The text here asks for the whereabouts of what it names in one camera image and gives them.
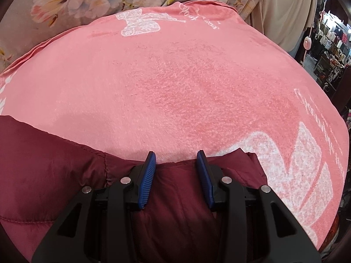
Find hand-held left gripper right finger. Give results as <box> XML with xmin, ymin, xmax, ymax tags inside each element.
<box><xmin>196</xmin><ymin>150</ymin><xmax>321</xmax><ymax>263</ymax></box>

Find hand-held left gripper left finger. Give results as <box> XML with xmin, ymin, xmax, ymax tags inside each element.
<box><xmin>31</xmin><ymin>151</ymin><xmax>157</xmax><ymax>263</ymax></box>

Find maroon quilted puffer jacket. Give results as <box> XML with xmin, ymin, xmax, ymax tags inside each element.
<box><xmin>0</xmin><ymin>115</ymin><xmax>268</xmax><ymax>263</ymax></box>

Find pink printed blanket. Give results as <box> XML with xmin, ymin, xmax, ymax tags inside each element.
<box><xmin>0</xmin><ymin>1</ymin><xmax>349</xmax><ymax>263</ymax></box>

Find dark metal rack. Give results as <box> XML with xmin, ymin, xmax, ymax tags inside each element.
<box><xmin>315</xmin><ymin>60</ymin><xmax>351</xmax><ymax>105</ymax></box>

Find shelves of small goods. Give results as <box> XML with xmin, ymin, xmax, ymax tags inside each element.
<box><xmin>313</xmin><ymin>0</ymin><xmax>351</xmax><ymax>69</ymax></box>

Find beige curtain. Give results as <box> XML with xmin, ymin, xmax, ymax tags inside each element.
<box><xmin>260</xmin><ymin>0</ymin><xmax>323</xmax><ymax>61</ymax></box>

